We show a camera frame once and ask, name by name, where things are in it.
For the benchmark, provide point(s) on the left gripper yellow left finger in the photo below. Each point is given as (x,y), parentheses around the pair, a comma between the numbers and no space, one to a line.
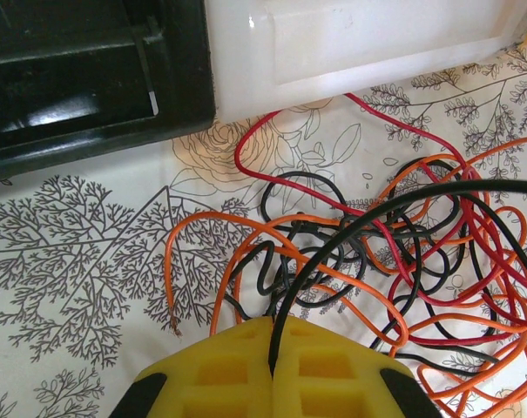
(219,374)

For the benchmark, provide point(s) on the white plastic bin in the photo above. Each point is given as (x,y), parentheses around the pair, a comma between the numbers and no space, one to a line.
(354,39)

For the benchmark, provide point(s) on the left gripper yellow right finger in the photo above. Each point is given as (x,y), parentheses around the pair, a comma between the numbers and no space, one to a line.
(333,374)

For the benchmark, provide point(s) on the black plastic bin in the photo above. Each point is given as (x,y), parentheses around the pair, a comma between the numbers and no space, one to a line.
(93,65)

